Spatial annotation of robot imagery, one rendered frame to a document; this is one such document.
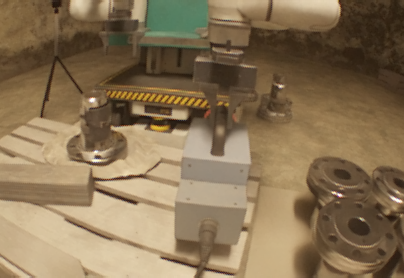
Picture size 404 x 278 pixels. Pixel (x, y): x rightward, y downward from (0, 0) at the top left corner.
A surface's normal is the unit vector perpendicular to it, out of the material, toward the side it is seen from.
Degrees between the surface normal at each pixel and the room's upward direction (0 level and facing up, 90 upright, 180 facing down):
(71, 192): 90
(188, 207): 90
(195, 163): 90
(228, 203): 0
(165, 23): 90
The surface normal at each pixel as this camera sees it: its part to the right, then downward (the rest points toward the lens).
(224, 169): -0.09, 0.44
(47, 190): 0.17, 0.45
